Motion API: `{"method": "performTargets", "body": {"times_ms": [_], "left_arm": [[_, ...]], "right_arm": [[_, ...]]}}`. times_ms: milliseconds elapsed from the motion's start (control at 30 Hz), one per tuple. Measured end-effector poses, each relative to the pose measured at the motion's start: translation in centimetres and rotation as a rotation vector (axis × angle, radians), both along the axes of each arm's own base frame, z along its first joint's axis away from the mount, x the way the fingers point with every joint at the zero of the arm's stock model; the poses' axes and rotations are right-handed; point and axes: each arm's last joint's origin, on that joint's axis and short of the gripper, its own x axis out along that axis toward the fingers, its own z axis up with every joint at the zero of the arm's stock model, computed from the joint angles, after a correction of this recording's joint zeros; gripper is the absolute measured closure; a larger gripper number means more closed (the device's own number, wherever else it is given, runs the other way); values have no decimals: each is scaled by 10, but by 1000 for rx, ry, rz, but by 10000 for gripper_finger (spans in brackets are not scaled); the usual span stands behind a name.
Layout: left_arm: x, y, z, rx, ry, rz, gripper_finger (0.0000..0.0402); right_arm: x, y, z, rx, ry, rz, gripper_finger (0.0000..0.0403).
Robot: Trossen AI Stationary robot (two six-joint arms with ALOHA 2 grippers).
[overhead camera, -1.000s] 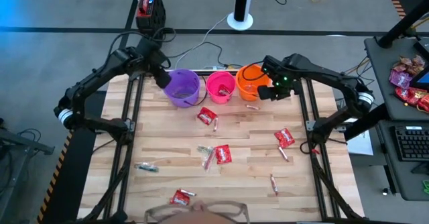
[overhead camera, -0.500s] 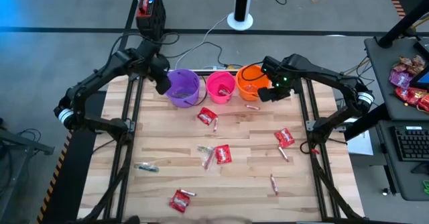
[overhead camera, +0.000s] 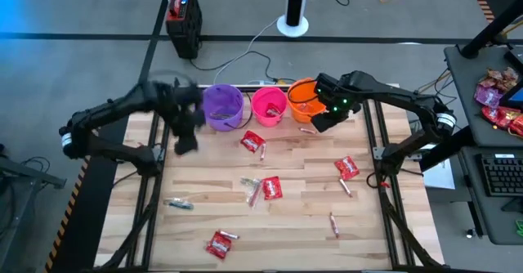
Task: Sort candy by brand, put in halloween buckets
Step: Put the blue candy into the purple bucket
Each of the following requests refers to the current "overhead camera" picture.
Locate black aluminium table frame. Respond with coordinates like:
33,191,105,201
93,83,442,273

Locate red black equipment case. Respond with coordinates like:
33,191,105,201
165,0,203,60

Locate white floor cable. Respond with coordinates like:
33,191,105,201
212,17,283,85

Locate pink halloween bucket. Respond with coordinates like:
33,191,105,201
250,86,288,128

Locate black floor stand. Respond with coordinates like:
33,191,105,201
0,141,68,235

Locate black floor cable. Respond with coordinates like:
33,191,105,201
189,50,296,84

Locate black yellow hazard strip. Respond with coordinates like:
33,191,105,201
43,154,93,273

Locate brown candy pile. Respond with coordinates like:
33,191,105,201
481,66,519,92

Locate black diagonal stand pole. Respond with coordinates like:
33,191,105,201
459,0,523,60

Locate orange halloween bucket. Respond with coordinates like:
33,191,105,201
287,78,328,124

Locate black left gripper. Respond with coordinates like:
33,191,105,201
153,76,208,156

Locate red candy packets pile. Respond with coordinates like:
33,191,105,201
481,105,523,138

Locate white power strip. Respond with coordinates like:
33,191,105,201
246,78,279,87

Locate white paper sheet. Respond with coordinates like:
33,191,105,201
423,157,457,190

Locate purple candy bag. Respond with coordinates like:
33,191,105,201
474,83,503,109

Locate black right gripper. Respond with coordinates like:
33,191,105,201
311,73,363,134

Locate black keyboard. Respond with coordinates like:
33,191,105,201
480,153,523,198

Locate black pole white round base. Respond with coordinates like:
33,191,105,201
276,0,311,38

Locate cable bundle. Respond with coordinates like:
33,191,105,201
414,69,454,102

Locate grey side desk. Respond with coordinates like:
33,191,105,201
444,43,523,246

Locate clear blue candy wrapper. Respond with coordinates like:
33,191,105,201
163,198,194,211

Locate purple halloween bucket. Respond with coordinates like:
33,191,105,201
202,83,253,132

